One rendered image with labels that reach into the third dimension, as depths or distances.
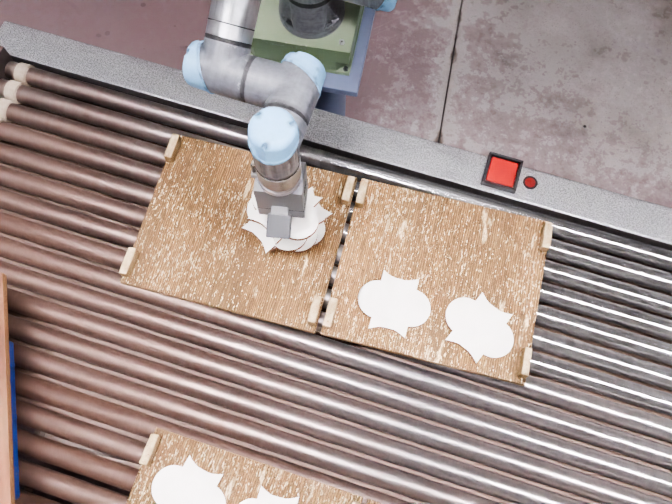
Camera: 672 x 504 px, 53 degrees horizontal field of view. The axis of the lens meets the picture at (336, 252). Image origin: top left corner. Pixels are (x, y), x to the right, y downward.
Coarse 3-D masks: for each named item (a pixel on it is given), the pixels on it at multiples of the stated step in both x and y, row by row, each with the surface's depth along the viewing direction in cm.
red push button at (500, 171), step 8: (496, 160) 148; (504, 160) 148; (496, 168) 147; (504, 168) 148; (512, 168) 148; (488, 176) 147; (496, 176) 147; (504, 176) 147; (512, 176) 147; (504, 184) 146; (512, 184) 146
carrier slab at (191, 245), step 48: (192, 144) 148; (192, 192) 144; (240, 192) 144; (336, 192) 145; (144, 240) 141; (192, 240) 141; (240, 240) 141; (336, 240) 141; (144, 288) 138; (192, 288) 138; (240, 288) 138; (288, 288) 138
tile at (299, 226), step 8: (312, 200) 129; (320, 200) 130; (256, 208) 129; (312, 208) 129; (256, 216) 128; (264, 216) 128; (312, 216) 128; (264, 224) 128; (296, 224) 128; (304, 224) 128; (312, 224) 128; (296, 232) 127; (304, 232) 127; (312, 232) 127; (280, 240) 128; (296, 240) 128
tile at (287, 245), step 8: (248, 208) 138; (248, 216) 138; (248, 224) 137; (256, 224) 137; (256, 232) 137; (264, 232) 137; (264, 240) 136; (272, 240) 136; (288, 240) 136; (304, 240) 136; (264, 248) 136; (272, 248) 136; (280, 248) 136; (288, 248) 136; (296, 248) 136
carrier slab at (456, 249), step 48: (384, 192) 145; (384, 240) 141; (432, 240) 141; (480, 240) 141; (528, 240) 141; (336, 288) 138; (432, 288) 138; (480, 288) 138; (528, 288) 138; (336, 336) 134; (384, 336) 135; (432, 336) 135; (528, 336) 135
